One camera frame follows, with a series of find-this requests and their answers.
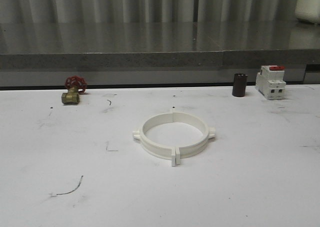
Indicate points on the brass valve red handwheel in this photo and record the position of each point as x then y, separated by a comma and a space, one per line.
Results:
75, 86

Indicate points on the dark brown cylinder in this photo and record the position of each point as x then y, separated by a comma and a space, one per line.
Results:
239, 84

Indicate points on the grey stone counter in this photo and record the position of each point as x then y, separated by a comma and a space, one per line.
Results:
43, 55

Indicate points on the white circuit breaker red switch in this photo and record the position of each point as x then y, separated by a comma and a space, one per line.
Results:
270, 83

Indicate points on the grey curtain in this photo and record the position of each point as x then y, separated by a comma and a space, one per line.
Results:
144, 11

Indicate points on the white half clamp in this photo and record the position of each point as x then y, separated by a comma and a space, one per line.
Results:
190, 146
156, 149

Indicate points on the white appliance on counter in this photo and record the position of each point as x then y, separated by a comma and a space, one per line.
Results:
308, 11

